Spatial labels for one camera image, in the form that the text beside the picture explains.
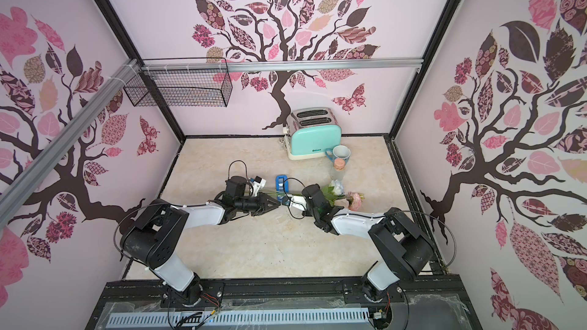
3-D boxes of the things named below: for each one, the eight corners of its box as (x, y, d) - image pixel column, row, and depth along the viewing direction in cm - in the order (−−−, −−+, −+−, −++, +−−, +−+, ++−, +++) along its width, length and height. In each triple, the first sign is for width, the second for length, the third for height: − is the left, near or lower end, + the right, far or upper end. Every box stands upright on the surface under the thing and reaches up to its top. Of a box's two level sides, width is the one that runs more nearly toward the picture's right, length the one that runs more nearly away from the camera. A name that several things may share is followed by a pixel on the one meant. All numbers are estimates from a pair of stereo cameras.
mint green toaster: (288, 161, 112) (286, 134, 98) (289, 134, 125) (288, 107, 111) (337, 161, 112) (342, 134, 98) (333, 134, 125) (338, 107, 111)
